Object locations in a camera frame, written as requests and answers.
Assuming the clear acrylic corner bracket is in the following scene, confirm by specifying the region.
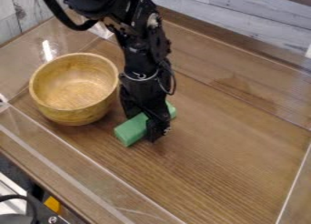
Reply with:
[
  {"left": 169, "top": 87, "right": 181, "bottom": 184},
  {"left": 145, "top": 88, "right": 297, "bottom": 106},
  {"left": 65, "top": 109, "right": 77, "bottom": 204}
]
[{"left": 88, "top": 21, "right": 113, "bottom": 40}]

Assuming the yellow black device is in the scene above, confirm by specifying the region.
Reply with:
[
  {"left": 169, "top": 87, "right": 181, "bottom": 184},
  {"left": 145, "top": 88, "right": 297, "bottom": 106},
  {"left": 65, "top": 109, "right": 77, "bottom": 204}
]
[{"left": 40, "top": 195, "right": 72, "bottom": 224}]

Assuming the black cable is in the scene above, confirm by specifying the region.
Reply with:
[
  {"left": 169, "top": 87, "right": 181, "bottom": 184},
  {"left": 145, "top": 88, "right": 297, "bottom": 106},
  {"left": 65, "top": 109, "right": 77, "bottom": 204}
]
[{"left": 0, "top": 194, "right": 41, "bottom": 224}]

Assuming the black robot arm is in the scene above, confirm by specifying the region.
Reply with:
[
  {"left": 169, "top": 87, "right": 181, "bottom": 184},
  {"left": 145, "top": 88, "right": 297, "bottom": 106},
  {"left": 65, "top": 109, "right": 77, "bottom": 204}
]
[{"left": 42, "top": 0, "right": 176, "bottom": 142}]

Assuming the clear acrylic front barrier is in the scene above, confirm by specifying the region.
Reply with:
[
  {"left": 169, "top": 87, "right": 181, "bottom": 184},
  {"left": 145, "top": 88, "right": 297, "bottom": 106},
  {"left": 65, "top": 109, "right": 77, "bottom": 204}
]
[{"left": 0, "top": 93, "right": 185, "bottom": 224}]

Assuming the green rectangular block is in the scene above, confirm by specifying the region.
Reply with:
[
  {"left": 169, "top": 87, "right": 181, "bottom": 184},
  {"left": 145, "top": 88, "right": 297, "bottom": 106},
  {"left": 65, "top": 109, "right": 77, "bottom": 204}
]
[{"left": 113, "top": 102, "right": 176, "bottom": 147}]

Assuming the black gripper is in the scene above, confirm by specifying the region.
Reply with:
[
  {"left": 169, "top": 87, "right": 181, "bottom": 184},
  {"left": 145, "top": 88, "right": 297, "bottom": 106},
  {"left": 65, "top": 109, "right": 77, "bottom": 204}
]
[{"left": 117, "top": 71, "right": 173, "bottom": 144}]

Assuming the brown wooden bowl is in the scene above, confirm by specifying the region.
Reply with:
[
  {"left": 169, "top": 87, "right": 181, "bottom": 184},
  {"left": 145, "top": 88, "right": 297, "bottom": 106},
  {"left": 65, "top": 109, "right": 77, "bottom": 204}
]
[{"left": 29, "top": 53, "right": 118, "bottom": 126}]

